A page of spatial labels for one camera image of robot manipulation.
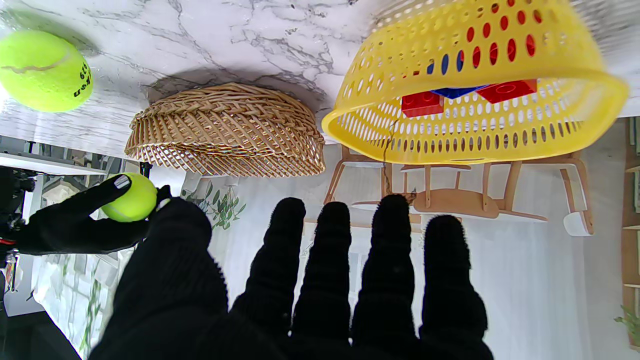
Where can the woven wicker basket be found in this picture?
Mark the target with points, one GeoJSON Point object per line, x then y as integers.
{"type": "Point", "coordinates": [225, 130]}

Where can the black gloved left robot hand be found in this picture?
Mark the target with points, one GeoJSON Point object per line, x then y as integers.
{"type": "Point", "coordinates": [170, 295]}

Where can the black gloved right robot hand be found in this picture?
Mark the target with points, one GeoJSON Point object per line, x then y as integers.
{"type": "Point", "coordinates": [65, 230]}

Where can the black tripod stand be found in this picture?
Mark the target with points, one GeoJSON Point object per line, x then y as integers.
{"type": "Point", "coordinates": [145, 170]}

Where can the printed room scene backdrop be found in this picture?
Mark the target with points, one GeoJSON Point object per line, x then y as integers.
{"type": "Point", "coordinates": [550, 300]}

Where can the blue toy building block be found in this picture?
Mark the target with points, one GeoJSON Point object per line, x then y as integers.
{"type": "Point", "coordinates": [460, 92]}

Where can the red toy building block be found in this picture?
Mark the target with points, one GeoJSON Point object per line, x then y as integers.
{"type": "Point", "coordinates": [422, 104]}
{"type": "Point", "coordinates": [505, 91]}

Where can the yellow perforated plastic basket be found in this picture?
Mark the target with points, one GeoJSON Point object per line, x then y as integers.
{"type": "Point", "coordinates": [590, 60]}

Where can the yellow-green tennis ball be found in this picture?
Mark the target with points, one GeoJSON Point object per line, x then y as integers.
{"type": "Point", "coordinates": [40, 75]}
{"type": "Point", "coordinates": [135, 200]}

